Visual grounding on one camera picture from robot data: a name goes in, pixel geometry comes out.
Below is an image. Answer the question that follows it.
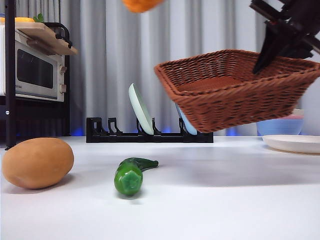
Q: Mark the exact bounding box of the pink bowl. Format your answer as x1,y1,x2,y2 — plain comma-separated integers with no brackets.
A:
282,114,305,121

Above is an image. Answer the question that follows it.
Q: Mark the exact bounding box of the brown wicker basket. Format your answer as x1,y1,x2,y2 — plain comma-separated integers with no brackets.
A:
153,48,320,134

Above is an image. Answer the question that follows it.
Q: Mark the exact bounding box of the pale green plate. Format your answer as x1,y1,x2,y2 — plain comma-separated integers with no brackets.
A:
128,83,154,136

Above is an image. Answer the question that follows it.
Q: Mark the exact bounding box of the black metal shelf frame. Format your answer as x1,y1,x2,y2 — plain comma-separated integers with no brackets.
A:
0,0,72,151

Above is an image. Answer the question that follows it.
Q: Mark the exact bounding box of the brown potato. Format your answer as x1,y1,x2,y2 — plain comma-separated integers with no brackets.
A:
1,137,75,190

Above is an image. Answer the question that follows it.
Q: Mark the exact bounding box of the pale blue plate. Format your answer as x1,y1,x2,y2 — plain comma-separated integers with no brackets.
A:
174,102,198,136

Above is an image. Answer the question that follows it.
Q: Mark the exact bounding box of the orange corn cob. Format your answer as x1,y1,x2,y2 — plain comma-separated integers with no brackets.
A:
121,0,166,13

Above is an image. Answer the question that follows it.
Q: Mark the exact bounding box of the green cucumber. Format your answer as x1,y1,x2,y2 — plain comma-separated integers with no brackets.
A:
114,157,160,198

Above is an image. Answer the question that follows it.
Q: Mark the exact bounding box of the yellow orange food item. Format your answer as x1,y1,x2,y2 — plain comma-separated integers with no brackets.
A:
0,16,35,24

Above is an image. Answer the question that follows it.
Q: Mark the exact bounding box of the wooden cutting board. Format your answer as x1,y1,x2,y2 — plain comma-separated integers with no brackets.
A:
14,22,79,56

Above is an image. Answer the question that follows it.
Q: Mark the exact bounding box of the white toaster oven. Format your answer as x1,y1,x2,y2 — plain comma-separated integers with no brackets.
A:
0,26,67,103

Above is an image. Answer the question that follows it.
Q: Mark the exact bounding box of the black dish rack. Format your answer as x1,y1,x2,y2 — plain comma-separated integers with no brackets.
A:
85,116,215,144

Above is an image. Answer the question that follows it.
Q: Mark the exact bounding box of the grey curtain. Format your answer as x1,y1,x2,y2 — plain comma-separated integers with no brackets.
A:
0,0,320,137

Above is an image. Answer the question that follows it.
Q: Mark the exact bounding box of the white flat plate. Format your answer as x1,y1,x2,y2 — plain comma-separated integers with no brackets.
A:
261,134,320,155

